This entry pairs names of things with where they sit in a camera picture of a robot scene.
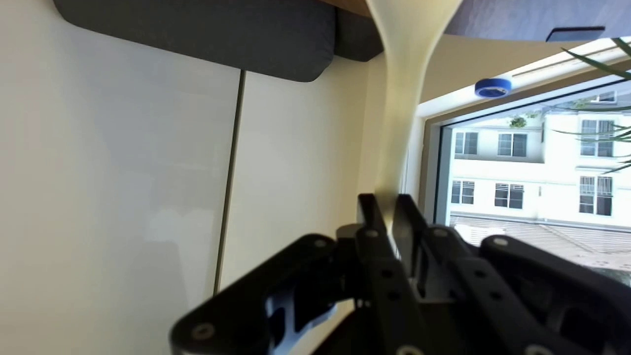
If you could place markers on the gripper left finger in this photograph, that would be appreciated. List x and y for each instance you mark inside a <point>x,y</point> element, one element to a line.
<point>379,266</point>

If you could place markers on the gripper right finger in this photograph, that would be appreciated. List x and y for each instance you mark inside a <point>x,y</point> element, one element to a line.
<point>493,296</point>

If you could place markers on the cream plastic spoon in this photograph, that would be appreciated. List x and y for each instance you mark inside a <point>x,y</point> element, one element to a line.
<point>406,74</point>

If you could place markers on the window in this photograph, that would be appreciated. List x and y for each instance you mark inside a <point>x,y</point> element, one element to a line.
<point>522,167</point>

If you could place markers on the green potted plant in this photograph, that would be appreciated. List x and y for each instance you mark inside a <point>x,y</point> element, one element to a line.
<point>616,133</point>

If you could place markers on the blue tape roll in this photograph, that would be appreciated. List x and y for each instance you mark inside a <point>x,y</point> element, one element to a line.
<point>493,88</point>

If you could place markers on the dark grey sofa cushion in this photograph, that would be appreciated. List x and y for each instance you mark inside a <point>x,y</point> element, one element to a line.
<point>222,29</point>

